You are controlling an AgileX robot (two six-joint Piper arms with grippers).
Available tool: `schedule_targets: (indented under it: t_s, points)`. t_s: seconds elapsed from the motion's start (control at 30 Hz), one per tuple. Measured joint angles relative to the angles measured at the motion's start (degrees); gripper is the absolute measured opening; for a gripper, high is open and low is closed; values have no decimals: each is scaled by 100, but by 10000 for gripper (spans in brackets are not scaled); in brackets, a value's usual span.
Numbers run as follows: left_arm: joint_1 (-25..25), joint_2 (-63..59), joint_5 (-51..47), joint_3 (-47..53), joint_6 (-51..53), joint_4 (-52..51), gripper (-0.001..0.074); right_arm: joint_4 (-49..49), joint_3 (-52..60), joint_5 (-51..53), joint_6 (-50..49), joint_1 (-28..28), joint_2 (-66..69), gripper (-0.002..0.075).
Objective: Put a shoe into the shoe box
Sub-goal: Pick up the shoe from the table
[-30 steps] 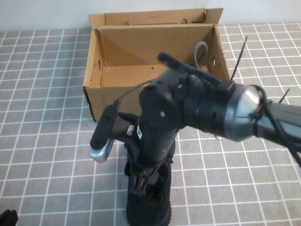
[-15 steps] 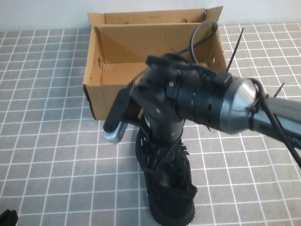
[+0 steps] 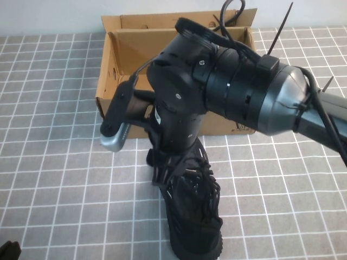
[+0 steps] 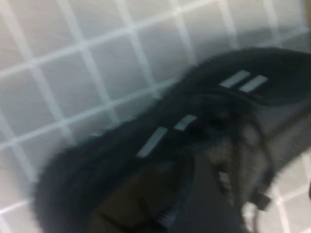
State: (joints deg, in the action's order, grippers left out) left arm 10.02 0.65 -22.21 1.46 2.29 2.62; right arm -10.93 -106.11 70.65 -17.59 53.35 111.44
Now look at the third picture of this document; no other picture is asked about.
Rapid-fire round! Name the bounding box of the black ribbed cable strap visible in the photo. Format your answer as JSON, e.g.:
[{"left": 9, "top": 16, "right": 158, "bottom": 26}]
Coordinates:
[{"left": 175, "top": 17, "right": 236, "bottom": 49}]

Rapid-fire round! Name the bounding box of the black mesh sneaker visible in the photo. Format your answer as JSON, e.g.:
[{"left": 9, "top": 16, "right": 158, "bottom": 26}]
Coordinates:
[{"left": 146, "top": 135, "right": 224, "bottom": 260}]

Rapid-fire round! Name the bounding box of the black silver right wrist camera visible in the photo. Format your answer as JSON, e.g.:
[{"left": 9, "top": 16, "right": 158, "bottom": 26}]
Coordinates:
[{"left": 99, "top": 81, "right": 139, "bottom": 153}]

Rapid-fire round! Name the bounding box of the brown cardboard shoe box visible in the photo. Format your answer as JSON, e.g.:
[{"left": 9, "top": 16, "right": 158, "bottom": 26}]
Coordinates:
[{"left": 95, "top": 8, "right": 258, "bottom": 140}]

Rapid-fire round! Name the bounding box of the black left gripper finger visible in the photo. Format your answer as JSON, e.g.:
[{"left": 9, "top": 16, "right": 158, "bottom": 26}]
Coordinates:
[
  {"left": 0, "top": 240, "right": 11, "bottom": 260},
  {"left": 9, "top": 242, "right": 22, "bottom": 260}
]

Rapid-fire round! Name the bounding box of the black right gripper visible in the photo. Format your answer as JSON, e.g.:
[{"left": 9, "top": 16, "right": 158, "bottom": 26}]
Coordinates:
[{"left": 153, "top": 104, "right": 204, "bottom": 152}]

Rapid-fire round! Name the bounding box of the black right camera cable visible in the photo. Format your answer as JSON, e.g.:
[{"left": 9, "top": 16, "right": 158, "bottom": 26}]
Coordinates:
[{"left": 130, "top": 0, "right": 347, "bottom": 162}]

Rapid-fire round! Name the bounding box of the black zip tie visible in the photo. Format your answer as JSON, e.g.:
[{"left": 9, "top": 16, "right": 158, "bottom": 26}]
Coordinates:
[
  {"left": 267, "top": 2, "right": 294, "bottom": 56},
  {"left": 293, "top": 76, "right": 335, "bottom": 133}
]

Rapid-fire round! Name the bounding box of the grey white-grid tablecloth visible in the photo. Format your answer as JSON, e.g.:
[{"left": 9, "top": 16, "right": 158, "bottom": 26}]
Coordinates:
[{"left": 0, "top": 25, "right": 347, "bottom": 260}]

